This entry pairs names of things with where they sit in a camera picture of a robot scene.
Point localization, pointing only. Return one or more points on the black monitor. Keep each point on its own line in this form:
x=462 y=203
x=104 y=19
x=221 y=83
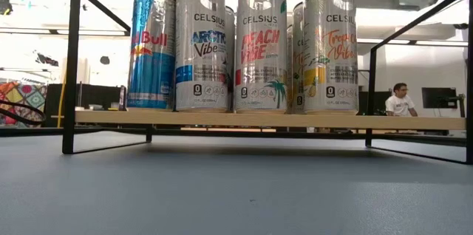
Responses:
x=439 y=98

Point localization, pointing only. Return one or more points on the black aluminium table frame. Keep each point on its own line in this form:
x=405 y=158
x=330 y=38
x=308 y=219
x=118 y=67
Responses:
x=29 y=132

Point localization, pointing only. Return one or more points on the white Celsius Arctic Vibe can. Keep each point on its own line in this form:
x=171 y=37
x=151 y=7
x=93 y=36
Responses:
x=231 y=57
x=201 y=61

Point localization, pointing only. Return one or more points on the black ceiling device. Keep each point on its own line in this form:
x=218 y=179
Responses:
x=5 y=6

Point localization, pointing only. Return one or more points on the person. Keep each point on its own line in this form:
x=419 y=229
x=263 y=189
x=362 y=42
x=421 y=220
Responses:
x=399 y=103

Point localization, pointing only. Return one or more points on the black partition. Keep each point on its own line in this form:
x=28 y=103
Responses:
x=96 y=94

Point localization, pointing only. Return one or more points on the blue silver Red Bull can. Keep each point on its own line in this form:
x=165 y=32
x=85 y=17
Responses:
x=152 y=72

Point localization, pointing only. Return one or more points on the colourful patterned cloth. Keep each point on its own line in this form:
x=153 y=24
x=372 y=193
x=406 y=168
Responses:
x=22 y=94

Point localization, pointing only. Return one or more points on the black background box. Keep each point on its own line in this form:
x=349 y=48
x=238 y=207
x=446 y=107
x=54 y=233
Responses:
x=378 y=102

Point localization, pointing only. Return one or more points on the wooden shelf with black frame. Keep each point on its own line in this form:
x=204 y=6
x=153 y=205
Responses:
x=388 y=122

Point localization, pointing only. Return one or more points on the ceiling light strip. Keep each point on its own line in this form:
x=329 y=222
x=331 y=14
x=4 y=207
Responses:
x=384 y=41
x=439 y=43
x=24 y=30
x=92 y=32

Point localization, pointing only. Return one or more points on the black round object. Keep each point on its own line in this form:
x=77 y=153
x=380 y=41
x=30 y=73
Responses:
x=104 y=60

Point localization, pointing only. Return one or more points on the blue table mat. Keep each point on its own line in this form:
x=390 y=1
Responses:
x=236 y=198

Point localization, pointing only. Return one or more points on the white Celsius can yellow band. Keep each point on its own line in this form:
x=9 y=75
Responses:
x=298 y=61

